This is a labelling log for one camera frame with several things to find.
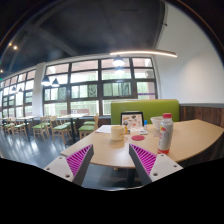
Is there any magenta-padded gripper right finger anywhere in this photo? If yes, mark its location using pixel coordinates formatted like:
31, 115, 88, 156
128, 143, 184, 186

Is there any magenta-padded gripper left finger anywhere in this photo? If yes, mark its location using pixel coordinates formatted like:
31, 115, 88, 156
43, 143, 95, 187

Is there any clear red-capped drink bottle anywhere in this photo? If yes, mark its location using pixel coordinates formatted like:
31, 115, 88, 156
157, 112, 175, 155

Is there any flat round red coaster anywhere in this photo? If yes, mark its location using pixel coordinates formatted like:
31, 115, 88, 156
131, 134, 146, 142

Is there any group of green-seated wooden chairs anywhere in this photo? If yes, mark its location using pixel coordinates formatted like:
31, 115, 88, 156
1, 113, 100, 141

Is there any white bowl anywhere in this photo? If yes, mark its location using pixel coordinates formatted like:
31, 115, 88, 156
149, 115, 165, 131

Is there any wooden dining table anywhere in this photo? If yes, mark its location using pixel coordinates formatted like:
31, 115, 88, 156
14, 115, 39, 141
56, 113, 89, 144

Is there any white printed paper sheet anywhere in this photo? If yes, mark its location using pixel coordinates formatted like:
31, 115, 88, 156
95, 124, 116, 134

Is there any green upholstered bench backrest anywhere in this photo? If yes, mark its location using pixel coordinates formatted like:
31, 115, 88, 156
110, 98, 181, 126

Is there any long curved ceiling light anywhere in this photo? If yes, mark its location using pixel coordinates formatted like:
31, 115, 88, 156
109, 49, 178, 59

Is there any cream mug with yellow handle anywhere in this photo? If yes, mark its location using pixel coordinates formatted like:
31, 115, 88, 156
110, 125, 127, 141

